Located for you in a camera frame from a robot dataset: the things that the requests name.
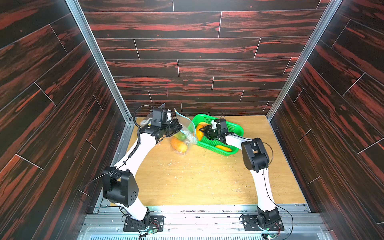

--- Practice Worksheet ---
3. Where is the aluminium front rail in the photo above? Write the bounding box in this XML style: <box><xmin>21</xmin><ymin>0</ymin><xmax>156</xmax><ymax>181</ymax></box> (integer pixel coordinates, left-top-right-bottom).
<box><xmin>78</xmin><ymin>204</ymin><xmax>334</xmax><ymax>240</ymax></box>

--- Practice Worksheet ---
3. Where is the left black cable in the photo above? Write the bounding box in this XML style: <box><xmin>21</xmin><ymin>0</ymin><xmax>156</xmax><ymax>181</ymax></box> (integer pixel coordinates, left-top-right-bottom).
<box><xmin>132</xmin><ymin>104</ymin><xmax>157</xmax><ymax>157</ymax></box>

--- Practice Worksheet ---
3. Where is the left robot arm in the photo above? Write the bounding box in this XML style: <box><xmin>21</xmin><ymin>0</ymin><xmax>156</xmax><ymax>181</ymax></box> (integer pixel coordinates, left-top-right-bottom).
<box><xmin>102</xmin><ymin>108</ymin><xmax>182</xmax><ymax>229</ymax></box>

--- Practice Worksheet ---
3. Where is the yellow green mango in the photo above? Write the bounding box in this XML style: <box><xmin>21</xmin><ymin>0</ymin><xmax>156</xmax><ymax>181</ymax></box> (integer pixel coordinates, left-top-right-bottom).
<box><xmin>174</xmin><ymin>132</ymin><xmax>187</xmax><ymax>142</ymax></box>

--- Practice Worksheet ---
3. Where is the clear zip bag blue zipper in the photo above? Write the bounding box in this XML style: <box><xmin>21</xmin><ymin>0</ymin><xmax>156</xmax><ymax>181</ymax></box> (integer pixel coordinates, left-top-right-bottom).
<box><xmin>139</xmin><ymin>103</ymin><xmax>170</xmax><ymax>127</ymax></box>

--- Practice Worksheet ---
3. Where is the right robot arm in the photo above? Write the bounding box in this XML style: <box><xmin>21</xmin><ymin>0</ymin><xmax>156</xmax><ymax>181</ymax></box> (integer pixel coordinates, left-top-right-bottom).
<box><xmin>199</xmin><ymin>119</ymin><xmax>281</xmax><ymax>230</ymax></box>

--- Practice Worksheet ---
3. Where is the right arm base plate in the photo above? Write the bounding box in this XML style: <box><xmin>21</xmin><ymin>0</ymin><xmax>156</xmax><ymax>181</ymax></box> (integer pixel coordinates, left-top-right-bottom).
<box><xmin>239</xmin><ymin>214</ymin><xmax>285</xmax><ymax>232</ymax></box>

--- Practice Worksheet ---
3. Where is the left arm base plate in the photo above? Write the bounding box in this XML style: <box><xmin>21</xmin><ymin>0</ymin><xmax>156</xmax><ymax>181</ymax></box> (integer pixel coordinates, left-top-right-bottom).
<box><xmin>123</xmin><ymin>215</ymin><xmax>165</xmax><ymax>234</ymax></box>

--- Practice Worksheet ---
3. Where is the green plastic basket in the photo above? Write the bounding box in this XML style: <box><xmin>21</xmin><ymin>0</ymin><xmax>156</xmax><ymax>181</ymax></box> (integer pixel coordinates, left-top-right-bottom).
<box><xmin>188</xmin><ymin>113</ymin><xmax>244</xmax><ymax>157</ymax></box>

